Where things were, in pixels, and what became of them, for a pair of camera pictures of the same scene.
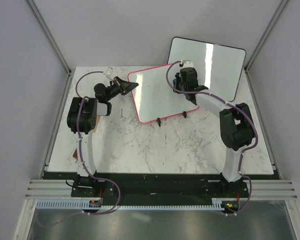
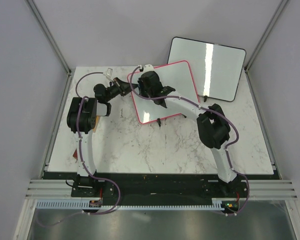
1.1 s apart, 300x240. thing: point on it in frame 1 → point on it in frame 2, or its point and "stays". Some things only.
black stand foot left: [158, 121] stays
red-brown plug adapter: [75, 154] stays
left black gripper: [125, 87] stays
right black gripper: [177, 77] → [142, 86]
